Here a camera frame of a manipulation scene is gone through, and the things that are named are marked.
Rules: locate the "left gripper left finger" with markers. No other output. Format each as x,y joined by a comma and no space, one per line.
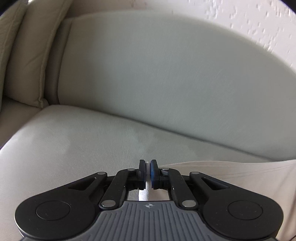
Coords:
71,209

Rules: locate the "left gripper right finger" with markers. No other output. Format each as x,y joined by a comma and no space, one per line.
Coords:
226,209

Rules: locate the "white hoodie with drawstring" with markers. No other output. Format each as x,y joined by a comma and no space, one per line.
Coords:
275,180

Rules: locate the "grey sofa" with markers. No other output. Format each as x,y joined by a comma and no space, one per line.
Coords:
137,85

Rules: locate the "beige left sofa pillow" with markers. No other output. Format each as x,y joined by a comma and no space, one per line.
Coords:
27,33

